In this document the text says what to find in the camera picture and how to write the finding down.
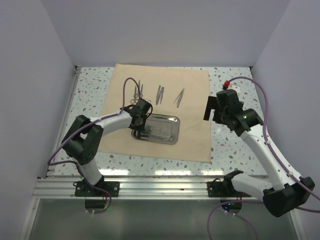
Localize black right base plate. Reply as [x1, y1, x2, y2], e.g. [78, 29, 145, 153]
[206, 181, 251, 198]

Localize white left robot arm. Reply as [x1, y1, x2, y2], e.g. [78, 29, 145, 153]
[61, 98, 153, 197]

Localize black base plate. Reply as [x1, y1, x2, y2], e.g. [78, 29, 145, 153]
[72, 180, 120, 197]
[206, 181, 251, 198]

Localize beige cloth wrap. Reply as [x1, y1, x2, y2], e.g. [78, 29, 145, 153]
[98, 64, 211, 163]

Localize aluminium side rail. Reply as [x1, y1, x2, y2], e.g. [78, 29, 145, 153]
[46, 65, 81, 178]

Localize steel surgical forceps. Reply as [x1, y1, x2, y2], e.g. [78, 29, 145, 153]
[130, 86, 140, 104]

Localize steel instrument tray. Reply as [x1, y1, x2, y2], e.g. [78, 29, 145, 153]
[131, 114, 180, 145]

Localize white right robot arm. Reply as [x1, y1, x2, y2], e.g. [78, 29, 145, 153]
[203, 89, 315, 217]

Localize aluminium front rail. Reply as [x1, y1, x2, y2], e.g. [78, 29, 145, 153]
[31, 175, 222, 200]

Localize steel tweezers pair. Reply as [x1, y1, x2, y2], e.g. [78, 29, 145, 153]
[155, 85, 165, 105]

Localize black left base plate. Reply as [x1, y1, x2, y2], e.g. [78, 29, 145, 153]
[72, 180, 120, 197]

